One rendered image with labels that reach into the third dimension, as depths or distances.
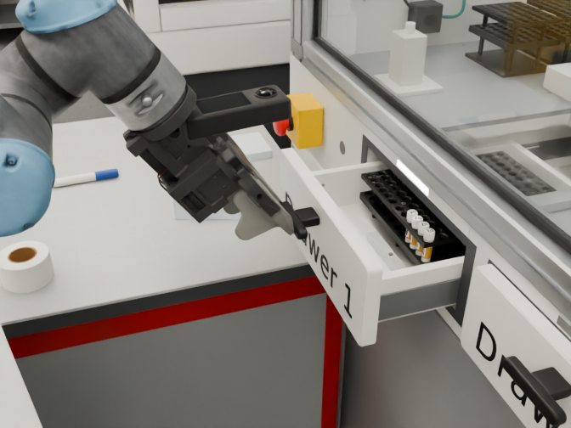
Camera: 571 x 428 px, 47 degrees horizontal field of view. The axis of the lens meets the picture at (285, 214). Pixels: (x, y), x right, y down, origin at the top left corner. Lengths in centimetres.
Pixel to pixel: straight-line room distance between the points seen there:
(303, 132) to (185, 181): 43
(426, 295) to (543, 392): 20
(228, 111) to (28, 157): 24
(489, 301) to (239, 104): 32
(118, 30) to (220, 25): 91
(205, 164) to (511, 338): 34
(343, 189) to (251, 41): 69
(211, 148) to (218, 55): 86
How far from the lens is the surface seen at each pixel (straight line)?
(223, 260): 96
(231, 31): 152
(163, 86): 63
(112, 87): 62
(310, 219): 77
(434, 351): 86
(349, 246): 70
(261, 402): 114
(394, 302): 73
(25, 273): 94
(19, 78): 62
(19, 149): 50
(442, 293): 76
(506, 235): 66
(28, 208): 51
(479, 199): 69
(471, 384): 80
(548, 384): 61
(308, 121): 107
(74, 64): 61
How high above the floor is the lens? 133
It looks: 32 degrees down
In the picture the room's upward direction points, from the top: straight up
